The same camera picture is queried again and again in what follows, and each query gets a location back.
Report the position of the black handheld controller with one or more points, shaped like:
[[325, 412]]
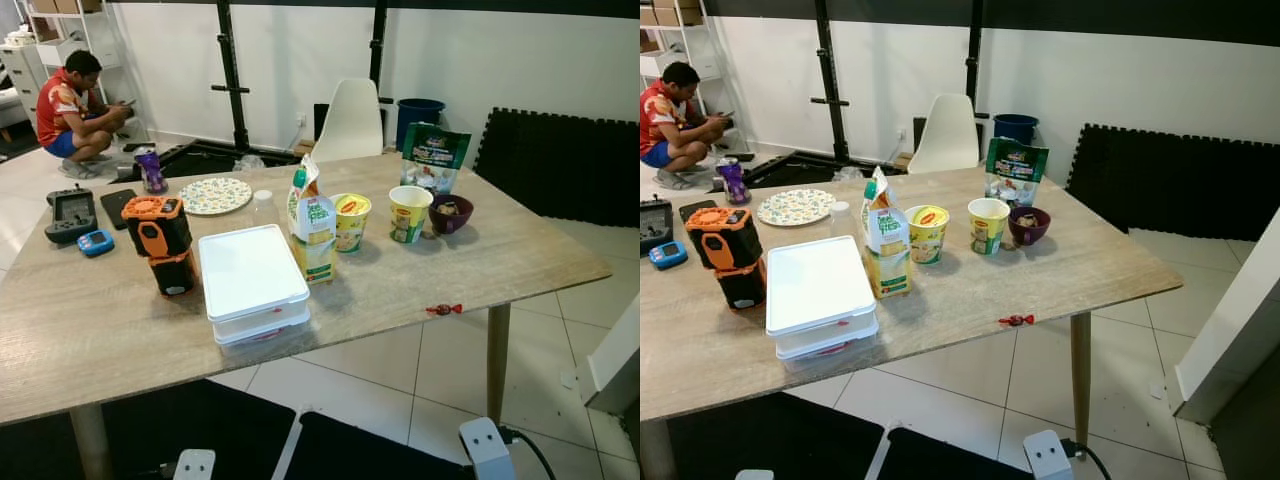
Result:
[[72, 212], [655, 225]]

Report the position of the small blue device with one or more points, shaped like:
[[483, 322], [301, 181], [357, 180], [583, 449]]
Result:
[[95, 243], [668, 255]]

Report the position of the orange black device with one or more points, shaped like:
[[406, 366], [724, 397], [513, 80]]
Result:
[[742, 288], [158, 225], [722, 238], [173, 272]]

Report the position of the black foam puzzle mat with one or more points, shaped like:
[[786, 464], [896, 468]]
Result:
[[560, 165], [1170, 180]]

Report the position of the purple drink can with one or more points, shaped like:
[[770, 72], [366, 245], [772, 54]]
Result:
[[735, 185], [152, 178]]

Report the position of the white panel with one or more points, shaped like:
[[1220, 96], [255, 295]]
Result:
[[1230, 320], [615, 360]]

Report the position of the squatting person in red shirt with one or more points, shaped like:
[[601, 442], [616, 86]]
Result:
[[662, 115], [60, 110]]

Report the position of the patterned round plate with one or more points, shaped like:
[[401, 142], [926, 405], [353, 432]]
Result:
[[795, 207], [215, 196]]

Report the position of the black rack base platform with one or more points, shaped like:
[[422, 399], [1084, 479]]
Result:
[[800, 170], [210, 158]]

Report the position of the white lidded plastic container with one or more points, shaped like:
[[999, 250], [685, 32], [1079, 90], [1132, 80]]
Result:
[[262, 330], [250, 270], [818, 283], [828, 344]]

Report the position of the white shelf unit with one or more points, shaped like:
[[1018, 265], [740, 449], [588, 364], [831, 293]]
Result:
[[690, 45], [22, 75]]

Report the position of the small clear plastic bottle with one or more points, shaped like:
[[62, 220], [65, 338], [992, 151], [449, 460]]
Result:
[[264, 210], [843, 218]]

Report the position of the red wrapped candy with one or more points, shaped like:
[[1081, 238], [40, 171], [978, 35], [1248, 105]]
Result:
[[1016, 320], [444, 309]]

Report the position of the crumpled clear plastic bag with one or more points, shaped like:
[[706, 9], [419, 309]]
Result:
[[250, 162], [850, 174]]

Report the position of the green snack bag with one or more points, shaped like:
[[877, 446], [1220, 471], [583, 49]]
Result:
[[1017, 168], [435, 155]]

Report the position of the open yellow green noodle cup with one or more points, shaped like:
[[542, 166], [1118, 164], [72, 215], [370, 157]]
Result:
[[409, 215], [988, 228]]

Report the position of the green white drink carton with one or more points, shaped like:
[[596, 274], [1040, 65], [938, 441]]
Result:
[[887, 240], [312, 225]]

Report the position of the dark blue bucket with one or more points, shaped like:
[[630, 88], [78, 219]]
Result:
[[420, 112], [1015, 125]]

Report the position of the yellow lidded noodle cup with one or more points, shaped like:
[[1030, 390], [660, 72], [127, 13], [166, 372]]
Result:
[[351, 225], [927, 238]]

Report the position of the white plastic chair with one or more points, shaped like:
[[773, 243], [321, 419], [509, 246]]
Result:
[[350, 125], [945, 140]]

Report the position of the black rack post with crossbar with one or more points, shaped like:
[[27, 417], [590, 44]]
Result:
[[232, 70], [830, 80]]

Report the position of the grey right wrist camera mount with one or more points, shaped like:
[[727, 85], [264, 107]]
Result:
[[1048, 458], [487, 445]]

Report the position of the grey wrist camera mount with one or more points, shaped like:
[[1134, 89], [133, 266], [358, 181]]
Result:
[[195, 465], [487, 445], [1048, 458], [755, 476]]

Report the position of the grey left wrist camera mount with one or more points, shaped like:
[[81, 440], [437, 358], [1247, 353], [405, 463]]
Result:
[[755, 476], [195, 465]]

